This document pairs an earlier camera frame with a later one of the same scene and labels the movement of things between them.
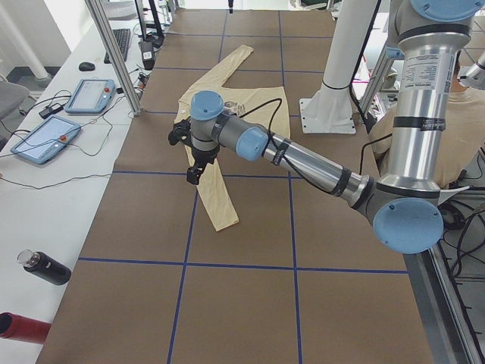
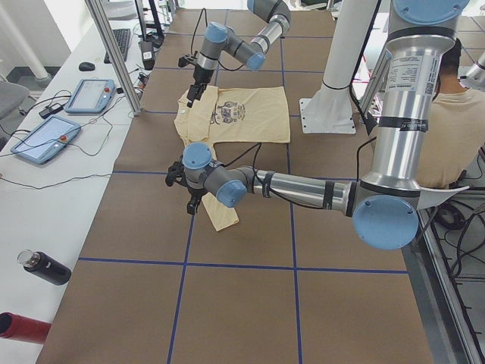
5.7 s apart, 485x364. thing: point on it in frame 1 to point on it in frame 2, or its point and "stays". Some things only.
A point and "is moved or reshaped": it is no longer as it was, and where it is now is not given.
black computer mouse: (86, 66) stays
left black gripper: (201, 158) to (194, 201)
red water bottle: (21, 327) stays
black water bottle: (45, 266) stays
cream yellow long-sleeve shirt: (264, 105) is moved or reshaped
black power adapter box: (147, 52) stays
